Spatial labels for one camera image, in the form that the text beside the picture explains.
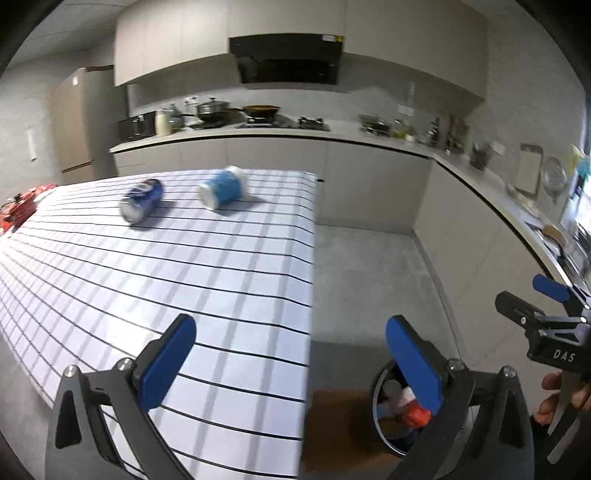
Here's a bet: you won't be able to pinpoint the yellow and teal cloth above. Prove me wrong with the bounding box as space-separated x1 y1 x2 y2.
570 145 591 178

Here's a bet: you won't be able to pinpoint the gas stove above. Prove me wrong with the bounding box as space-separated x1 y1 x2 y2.
187 115 332 132

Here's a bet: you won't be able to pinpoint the blue soda can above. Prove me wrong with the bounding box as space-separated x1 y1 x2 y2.
119 179 164 226

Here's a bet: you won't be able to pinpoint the steel strainer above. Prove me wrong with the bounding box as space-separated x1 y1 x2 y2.
542 156 568 204

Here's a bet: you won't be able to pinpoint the steel dish rack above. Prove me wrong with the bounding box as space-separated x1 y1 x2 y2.
359 114 392 136

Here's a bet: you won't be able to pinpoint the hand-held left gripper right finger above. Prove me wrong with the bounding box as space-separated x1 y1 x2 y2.
385 315 536 480

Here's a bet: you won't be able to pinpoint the red plastic bag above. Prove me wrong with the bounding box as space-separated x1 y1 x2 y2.
402 401 432 428

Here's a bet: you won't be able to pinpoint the person's right hand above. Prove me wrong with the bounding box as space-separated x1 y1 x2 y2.
536 371 591 424

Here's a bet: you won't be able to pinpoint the steel pot with lid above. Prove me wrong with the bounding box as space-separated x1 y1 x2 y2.
196 97 232 123

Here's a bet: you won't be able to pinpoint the white cutting board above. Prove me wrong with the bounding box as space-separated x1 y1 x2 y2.
515 144 543 197

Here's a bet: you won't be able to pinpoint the grey base cabinets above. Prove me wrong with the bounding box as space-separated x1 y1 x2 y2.
113 136 555 344

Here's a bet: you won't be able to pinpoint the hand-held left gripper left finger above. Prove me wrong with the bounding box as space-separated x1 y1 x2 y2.
45 314 197 480

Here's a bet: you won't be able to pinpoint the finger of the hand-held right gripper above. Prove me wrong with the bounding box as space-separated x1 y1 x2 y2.
495 291 590 331
532 274 591 319

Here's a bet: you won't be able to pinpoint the blue and white bottle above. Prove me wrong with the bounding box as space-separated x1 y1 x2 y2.
198 166 245 210

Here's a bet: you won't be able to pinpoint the black countertop appliance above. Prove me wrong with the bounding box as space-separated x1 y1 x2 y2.
117 112 157 141

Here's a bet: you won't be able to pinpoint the kitchen countertop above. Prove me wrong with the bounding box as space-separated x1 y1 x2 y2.
109 126 591 287

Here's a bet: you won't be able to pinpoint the white grid tablecloth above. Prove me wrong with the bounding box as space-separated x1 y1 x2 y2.
0 170 319 478

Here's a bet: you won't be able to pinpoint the beige refrigerator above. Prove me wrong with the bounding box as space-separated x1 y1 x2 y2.
48 67 130 174

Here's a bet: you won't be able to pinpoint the grey upper cabinets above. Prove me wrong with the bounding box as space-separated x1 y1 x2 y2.
113 0 489 100

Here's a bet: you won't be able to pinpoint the knife rack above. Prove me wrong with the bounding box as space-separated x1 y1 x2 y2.
445 115 467 153

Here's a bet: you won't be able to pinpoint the red patterned bag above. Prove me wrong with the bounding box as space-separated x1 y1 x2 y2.
0 184 56 232

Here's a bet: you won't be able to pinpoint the black range hood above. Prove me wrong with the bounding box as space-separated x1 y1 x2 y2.
228 33 345 85

